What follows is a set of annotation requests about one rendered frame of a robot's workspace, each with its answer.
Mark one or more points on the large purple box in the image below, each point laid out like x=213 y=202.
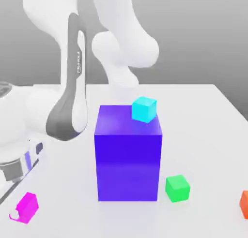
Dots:
x=127 y=164

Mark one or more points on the small magenta cube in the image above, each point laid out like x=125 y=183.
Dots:
x=27 y=207

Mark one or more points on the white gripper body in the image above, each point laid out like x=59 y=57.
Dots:
x=19 y=181

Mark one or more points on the small orange cube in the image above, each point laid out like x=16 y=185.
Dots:
x=244 y=205

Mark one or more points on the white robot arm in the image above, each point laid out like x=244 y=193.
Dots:
x=120 y=48

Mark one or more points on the small green cube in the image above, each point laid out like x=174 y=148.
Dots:
x=177 y=188

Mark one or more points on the small cyan cube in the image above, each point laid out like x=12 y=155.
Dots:
x=143 y=109

